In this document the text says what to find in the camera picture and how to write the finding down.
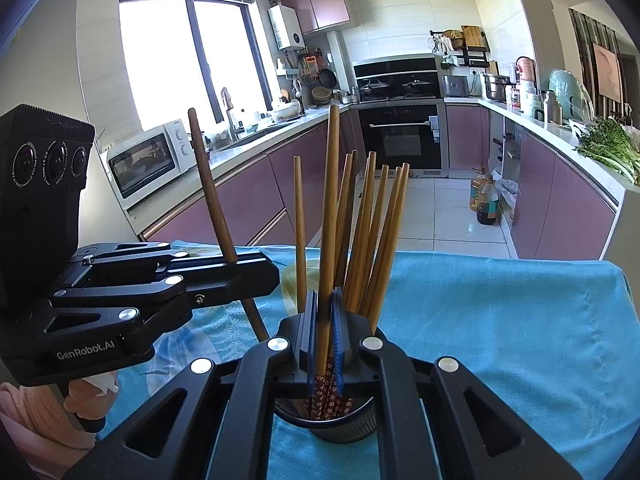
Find dark cooking oil bottle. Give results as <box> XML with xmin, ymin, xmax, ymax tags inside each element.
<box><xmin>476</xmin><ymin>175</ymin><xmax>501</xmax><ymax>226</ymax></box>

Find steel thermos bottle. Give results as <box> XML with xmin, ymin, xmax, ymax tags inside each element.
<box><xmin>542</xmin><ymin>90</ymin><xmax>563</xmax><ymax>126</ymax></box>

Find white plastic bag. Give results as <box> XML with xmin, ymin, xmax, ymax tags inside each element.
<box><xmin>495</xmin><ymin>177</ymin><xmax>518</xmax><ymax>211</ymax></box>

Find steel kitchen faucet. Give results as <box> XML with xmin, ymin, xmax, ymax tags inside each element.
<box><xmin>220</xmin><ymin>87</ymin><xmax>241</xmax><ymax>143</ymax></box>

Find mint green appliance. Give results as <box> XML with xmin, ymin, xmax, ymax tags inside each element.
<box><xmin>548</xmin><ymin>69</ymin><xmax>596</xmax><ymax>121</ymax></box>

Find stainless steel stockpot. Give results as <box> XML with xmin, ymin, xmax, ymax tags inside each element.
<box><xmin>482</xmin><ymin>73</ymin><xmax>511</xmax><ymax>101</ymax></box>

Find pink wall picture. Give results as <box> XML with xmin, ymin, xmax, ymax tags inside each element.
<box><xmin>592</xmin><ymin>42</ymin><xmax>623</xmax><ymax>103</ymax></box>

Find black built-in oven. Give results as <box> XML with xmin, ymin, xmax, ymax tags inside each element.
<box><xmin>356</xmin><ymin>102</ymin><xmax>447</xmax><ymax>178</ymax></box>

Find black wall rack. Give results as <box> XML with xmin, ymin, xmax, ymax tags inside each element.
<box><xmin>430</xmin><ymin>30</ymin><xmax>488</xmax><ymax>68</ymax></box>

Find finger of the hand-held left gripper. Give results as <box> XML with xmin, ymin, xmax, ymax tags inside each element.
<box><xmin>74</xmin><ymin>241</ymin><xmax>190</xmax><ymax>287</ymax></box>
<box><xmin>44</xmin><ymin>254</ymin><xmax>281</xmax><ymax>342</ymax></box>

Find kitchen window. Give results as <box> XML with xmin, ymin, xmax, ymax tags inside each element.
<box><xmin>118</xmin><ymin>0</ymin><xmax>273</xmax><ymax>133</ymax></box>

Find white wall water heater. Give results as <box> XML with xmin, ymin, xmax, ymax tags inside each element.
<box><xmin>268</xmin><ymin>4</ymin><xmax>306</xmax><ymax>51</ymax></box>

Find grey countertop appliance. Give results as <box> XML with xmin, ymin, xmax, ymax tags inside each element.
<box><xmin>444</xmin><ymin>75</ymin><xmax>471</xmax><ymax>98</ymax></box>

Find dark slatted partition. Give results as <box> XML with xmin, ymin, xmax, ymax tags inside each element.
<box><xmin>570</xmin><ymin>7</ymin><xmax>633</xmax><ymax>116</ymax></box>

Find person's left forearm pink sleeve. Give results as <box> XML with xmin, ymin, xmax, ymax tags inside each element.
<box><xmin>0</xmin><ymin>381</ymin><xmax>96</xmax><ymax>461</ymax></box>

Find wooden chopstick red patterned end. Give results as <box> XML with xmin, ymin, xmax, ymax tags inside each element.
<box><xmin>314</xmin><ymin>104</ymin><xmax>342</xmax><ymax>417</ymax></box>
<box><xmin>187</xmin><ymin>107</ymin><xmax>271</xmax><ymax>343</ymax></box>

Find black mesh utensil holder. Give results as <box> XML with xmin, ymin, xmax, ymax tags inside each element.
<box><xmin>272</xmin><ymin>325</ymin><xmax>388</xmax><ymax>445</ymax></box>

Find person's left hand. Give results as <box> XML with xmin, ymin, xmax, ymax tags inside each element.
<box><xmin>63</xmin><ymin>373</ymin><xmax>121</xmax><ymax>419</ymax></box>

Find black integrated stove hood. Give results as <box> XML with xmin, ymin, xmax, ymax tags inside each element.
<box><xmin>352</xmin><ymin>55</ymin><xmax>443</xmax><ymax>103</ymax></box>

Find white canister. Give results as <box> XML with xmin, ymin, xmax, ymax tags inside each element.
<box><xmin>520</xmin><ymin>80</ymin><xmax>543</xmax><ymax>113</ymax></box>

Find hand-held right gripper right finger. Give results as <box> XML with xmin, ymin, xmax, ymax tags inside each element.
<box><xmin>331</xmin><ymin>287</ymin><xmax>585</xmax><ymax>480</ymax></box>

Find pink wall cabinet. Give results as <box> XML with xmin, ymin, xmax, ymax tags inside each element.
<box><xmin>281</xmin><ymin>0</ymin><xmax>351</xmax><ymax>36</ymax></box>

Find pink base cabinets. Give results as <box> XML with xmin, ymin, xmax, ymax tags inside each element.
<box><xmin>445</xmin><ymin>102</ymin><xmax>618</xmax><ymax>261</ymax></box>
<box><xmin>137</xmin><ymin>110</ymin><xmax>358</xmax><ymax>261</ymax></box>

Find bunch of wooden chopsticks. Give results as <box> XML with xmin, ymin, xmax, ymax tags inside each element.
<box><xmin>293</xmin><ymin>149</ymin><xmax>412</xmax><ymax>418</ymax></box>

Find white microwave oven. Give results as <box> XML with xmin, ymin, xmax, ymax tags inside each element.
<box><xmin>106</xmin><ymin>119</ymin><xmax>197</xmax><ymax>211</ymax></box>

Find black pot with glass lid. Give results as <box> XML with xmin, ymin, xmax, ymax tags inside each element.
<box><xmin>359</xmin><ymin>77</ymin><xmax>392</xmax><ymax>101</ymax></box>
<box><xmin>401</xmin><ymin>77</ymin><xmax>435</xmax><ymax>98</ymax></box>

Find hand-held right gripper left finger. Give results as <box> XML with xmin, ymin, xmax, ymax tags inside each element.
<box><xmin>64</xmin><ymin>290</ymin><xmax>319</xmax><ymax>480</ymax></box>

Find green leafy vegetables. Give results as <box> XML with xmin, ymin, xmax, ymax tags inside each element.
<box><xmin>572</xmin><ymin>117</ymin><xmax>640</xmax><ymax>185</ymax></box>

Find white bowl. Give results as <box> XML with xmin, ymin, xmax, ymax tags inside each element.
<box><xmin>270</xmin><ymin>102</ymin><xmax>303</xmax><ymax>123</ymax></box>

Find blue floral tablecloth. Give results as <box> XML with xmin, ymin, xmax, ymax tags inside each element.
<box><xmin>100</xmin><ymin>242</ymin><xmax>635</xmax><ymax>480</ymax></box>

